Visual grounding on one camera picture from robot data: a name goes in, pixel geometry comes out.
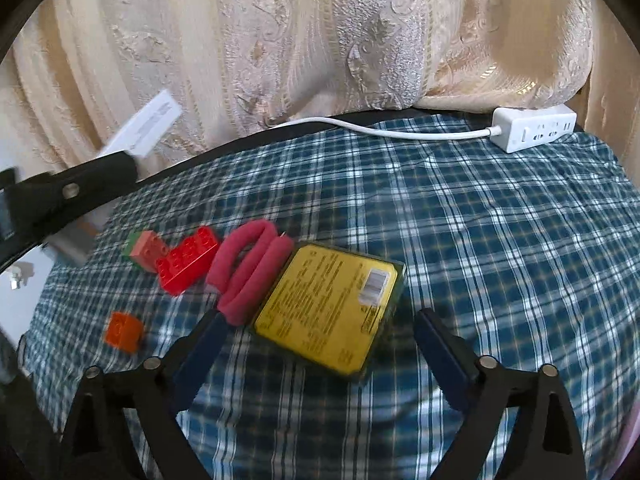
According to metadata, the orange building block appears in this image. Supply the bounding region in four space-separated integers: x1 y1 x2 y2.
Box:
104 312 143 354

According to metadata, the pink green building block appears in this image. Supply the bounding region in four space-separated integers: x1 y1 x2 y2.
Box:
122 230 169 273

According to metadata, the red building brick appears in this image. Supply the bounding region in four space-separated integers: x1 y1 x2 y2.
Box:
156 226 220 296

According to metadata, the white blue medicine box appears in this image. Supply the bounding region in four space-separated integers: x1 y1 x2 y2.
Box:
98 89 182 158

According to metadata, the pink foam hair roller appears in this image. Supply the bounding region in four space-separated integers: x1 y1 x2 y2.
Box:
205 220 294 327

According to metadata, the yellow green tin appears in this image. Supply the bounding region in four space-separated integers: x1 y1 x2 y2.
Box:
250 242 406 380

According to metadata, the blue plaid cloth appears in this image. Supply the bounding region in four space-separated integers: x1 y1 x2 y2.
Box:
25 130 639 479

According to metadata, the left cream curtain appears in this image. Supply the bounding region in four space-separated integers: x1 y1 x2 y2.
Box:
1 0 639 179

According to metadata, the white power strip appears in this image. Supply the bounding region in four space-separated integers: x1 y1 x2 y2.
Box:
489 104 577 154

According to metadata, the white power cable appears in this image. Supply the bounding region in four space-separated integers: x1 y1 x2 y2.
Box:
269 116 504 141

